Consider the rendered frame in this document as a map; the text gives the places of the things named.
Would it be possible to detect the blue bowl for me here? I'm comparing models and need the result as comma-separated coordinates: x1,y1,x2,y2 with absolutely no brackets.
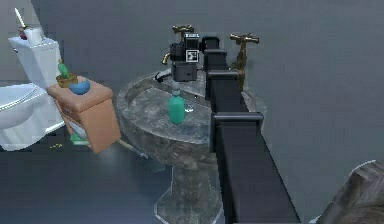
68,78,92,96

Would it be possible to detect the green cactus in brown pot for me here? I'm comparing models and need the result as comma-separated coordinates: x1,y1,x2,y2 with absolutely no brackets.
55,58,79,89

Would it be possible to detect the brass tap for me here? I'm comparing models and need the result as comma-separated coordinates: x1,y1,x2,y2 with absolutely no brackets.
229,32,261,92
161,23,195,66

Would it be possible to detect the grey marble pedestal sink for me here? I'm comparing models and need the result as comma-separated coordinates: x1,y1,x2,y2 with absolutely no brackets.
115,70,268,224

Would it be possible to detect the white toilet paper roll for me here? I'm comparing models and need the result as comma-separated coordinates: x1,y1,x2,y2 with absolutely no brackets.
24,27,45,47

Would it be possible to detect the beige drain pipe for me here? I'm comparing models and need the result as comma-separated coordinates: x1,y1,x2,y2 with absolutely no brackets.
117,139,150,160

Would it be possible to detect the green pump dispenser bottle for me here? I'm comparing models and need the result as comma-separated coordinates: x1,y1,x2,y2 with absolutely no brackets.
167,81,186,126

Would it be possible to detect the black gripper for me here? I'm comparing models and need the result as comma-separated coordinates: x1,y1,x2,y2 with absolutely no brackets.
154,42,198,84

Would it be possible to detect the white stick with red base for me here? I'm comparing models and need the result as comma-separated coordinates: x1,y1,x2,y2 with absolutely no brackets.
13,7,30,41

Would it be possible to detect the orange wooden cabinet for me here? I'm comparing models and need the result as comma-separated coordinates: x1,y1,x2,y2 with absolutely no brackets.
46,75,122,155

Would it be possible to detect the green flat item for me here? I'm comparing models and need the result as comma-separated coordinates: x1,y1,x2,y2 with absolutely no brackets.
69,132,91,147

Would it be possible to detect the grey wooden furniture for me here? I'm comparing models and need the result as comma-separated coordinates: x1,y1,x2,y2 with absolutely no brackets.
315,160,384,224

